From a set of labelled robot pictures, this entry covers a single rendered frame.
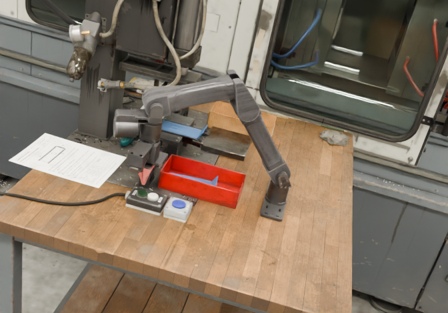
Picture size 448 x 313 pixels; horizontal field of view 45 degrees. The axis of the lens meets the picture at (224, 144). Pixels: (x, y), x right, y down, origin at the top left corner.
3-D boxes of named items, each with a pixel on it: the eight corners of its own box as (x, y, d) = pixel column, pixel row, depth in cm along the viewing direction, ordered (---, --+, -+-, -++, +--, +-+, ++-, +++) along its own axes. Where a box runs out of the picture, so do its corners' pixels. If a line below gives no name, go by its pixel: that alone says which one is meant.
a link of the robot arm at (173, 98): (143, 101, 139) (258, 79, 144) (139, 87, 146) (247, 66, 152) (151, 142, 145) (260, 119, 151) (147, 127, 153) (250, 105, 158)
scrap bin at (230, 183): (235, 209, 166) (239, 193, 163) (157, 187, 168) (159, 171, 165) (242, 189, 176) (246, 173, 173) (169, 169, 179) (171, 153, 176)
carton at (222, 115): (268, 145, 208) (273, 127, 205) (205, 129, 211) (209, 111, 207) (273, 132, 219) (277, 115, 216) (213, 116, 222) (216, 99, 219)
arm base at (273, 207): (265, 194, 161) (288, 200, 160) (273, 163, 179) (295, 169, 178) (259, 215, 165) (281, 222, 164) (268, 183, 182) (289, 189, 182)
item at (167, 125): (201, 141, 182) (203, 133, 181) (157, 129, 184) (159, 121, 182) (206, 132, 188) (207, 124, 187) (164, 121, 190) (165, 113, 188)
